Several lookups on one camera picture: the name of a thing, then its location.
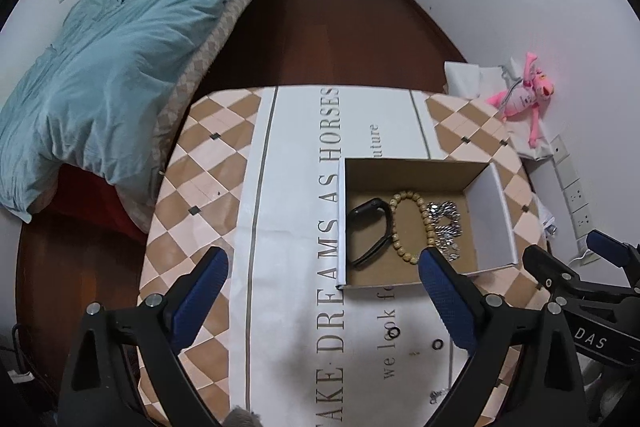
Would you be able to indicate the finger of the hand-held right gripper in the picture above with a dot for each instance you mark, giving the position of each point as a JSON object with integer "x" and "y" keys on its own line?
{"x": 611, "y": 250}
{"x": 547, "y": 268}

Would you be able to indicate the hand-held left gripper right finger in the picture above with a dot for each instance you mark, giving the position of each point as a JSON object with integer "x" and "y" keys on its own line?
{"x": 446, "y": 302}

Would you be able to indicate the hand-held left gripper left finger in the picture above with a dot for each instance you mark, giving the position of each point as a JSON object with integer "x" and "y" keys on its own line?
{"x": 200, "y": 292}

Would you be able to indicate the cardboard box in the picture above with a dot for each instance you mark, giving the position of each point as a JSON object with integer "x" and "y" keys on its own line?
{"x": 370, "y": 179}

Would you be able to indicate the small silver earring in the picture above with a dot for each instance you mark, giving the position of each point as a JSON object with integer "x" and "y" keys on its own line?
{"x": 436, "y": 396}

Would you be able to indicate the black smart band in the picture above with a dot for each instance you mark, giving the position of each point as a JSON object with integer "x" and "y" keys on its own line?
{"x": 372, "y": 208}

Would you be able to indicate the grey fuzzy object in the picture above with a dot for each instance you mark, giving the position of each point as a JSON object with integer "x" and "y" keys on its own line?
{"x": 242, "y": 418}

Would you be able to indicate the checkered printed tablecloth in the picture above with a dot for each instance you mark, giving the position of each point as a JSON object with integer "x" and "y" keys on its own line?
{"x": 290, "y": 187}

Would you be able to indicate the red bed base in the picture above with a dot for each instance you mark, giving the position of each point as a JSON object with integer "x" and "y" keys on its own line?
{"x": 80, "y": 192}

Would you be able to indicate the pink plush toy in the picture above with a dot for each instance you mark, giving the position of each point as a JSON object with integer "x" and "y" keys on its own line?
{"x": 522, "y": 99}

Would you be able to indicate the light blue duvet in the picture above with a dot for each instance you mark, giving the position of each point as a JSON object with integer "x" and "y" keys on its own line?
{"x": 125, "y": 57}

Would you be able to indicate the white wall socket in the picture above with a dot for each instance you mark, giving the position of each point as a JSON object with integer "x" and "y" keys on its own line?
{"x": 581, "y": 221}
{"x": 560, "y": 149}
{"x": 573, "y": 193}

